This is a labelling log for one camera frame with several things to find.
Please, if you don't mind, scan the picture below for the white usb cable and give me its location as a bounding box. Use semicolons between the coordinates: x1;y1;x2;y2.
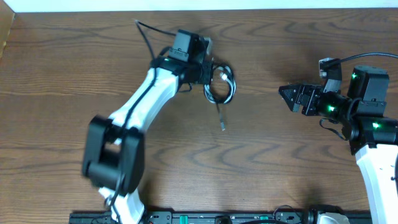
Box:
204;63;236;105

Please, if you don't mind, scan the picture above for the black usb cable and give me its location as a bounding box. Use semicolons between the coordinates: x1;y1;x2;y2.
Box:
203;57;237;131

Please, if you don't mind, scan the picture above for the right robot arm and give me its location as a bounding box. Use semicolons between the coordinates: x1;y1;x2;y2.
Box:
279;65;397;223

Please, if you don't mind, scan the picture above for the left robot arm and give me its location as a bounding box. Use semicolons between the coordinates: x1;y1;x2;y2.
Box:
81;30;213;223

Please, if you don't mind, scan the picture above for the right camera black cable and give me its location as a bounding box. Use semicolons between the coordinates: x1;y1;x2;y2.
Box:
326;52;398;68

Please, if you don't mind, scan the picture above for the camera black cable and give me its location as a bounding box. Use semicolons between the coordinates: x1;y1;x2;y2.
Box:
326;52;398;68
105;19;178;224

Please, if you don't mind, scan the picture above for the left camera black cable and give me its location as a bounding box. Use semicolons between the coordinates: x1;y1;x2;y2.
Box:
105;19;178;224

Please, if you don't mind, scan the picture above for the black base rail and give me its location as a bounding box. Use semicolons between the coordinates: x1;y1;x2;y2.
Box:
68;210;303;224

